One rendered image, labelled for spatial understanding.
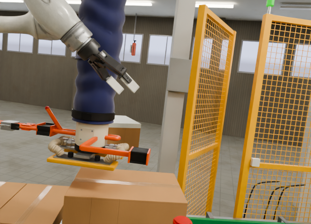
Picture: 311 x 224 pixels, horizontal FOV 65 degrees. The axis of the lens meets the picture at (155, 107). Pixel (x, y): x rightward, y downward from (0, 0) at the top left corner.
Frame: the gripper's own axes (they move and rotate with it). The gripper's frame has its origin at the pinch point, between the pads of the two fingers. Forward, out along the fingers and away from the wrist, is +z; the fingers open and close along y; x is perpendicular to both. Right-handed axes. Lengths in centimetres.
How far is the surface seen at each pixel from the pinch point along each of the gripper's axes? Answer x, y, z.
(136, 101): 259, -780, 264
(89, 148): -22.5, -24.4, 11.7
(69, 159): -32, -45, 14
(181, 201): -14, -19, 65
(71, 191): -43, -44, 25
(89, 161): -26, -41, 21
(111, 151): -17.9, -19.2, 18.2
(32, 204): -74, -119, 36
